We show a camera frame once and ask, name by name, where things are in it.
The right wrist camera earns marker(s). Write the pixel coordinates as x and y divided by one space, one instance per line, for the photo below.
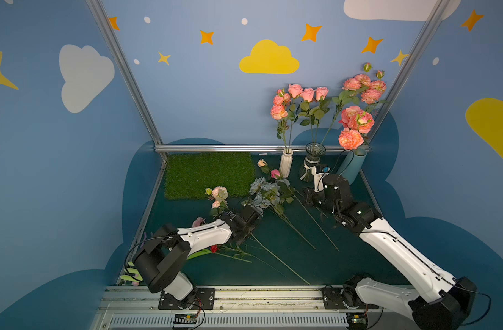
318 175

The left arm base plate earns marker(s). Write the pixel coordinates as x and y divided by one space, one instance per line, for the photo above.
202 297

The blue grey fabric flowers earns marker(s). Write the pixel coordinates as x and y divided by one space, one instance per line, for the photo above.
280 212

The coral pink rose stem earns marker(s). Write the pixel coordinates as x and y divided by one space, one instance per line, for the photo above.
348 113

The white ribbed ceramic vase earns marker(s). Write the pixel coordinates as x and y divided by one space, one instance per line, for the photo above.
285 163

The green artificial grass mat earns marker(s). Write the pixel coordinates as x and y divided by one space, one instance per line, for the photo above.
188 175

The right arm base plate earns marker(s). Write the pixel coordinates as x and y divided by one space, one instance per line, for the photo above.
339 298

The small pink spray stem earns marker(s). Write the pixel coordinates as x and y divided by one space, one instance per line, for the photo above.
280 114

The magenta rosebud stem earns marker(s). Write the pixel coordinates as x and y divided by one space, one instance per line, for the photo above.
275 174

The pink rose spray stem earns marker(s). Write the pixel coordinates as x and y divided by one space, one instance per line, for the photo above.
375 90

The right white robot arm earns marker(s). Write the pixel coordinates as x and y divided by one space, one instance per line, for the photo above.
437 299

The single pink rose stem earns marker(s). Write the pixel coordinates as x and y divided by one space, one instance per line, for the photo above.
307 111

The red flower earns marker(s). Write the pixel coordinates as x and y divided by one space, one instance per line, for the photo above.
238 253

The pink flower bouquet pile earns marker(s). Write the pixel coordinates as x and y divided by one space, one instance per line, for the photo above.
219 195

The peach rosebud stem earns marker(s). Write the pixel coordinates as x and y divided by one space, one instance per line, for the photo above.
263 165

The green toy garden fork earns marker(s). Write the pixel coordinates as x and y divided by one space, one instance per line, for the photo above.
131 275

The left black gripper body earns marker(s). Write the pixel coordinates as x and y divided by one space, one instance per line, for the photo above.
251 212

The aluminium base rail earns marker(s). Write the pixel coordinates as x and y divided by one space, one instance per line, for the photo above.
240 307

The teal cylinder vase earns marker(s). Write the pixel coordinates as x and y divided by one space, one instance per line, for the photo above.
350 167

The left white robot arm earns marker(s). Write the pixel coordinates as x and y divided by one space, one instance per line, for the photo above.
163 256

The two-bloom coral rose stem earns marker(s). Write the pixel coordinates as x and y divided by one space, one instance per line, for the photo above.
360 125

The horizontal aluminium frame bar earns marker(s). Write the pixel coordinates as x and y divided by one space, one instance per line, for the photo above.
197 148

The tall pink spray stem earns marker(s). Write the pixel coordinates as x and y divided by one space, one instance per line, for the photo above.
351 88

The clear glass vase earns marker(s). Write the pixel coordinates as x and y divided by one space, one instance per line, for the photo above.
314 152

